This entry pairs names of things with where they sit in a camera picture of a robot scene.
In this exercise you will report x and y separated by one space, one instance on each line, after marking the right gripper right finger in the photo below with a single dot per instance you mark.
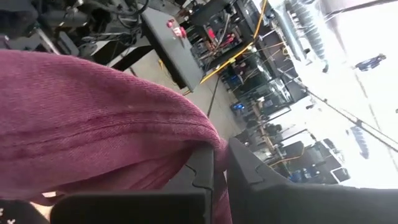
280 205

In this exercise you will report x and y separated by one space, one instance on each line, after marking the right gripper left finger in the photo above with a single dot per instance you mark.
140 208

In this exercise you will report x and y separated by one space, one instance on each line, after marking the pink baseball cap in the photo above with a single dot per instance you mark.
93 109

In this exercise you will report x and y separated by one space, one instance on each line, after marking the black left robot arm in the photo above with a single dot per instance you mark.
18 18

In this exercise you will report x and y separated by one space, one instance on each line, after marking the black side desk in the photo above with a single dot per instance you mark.
174 59

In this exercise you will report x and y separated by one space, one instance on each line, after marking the small red object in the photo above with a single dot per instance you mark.
178 31

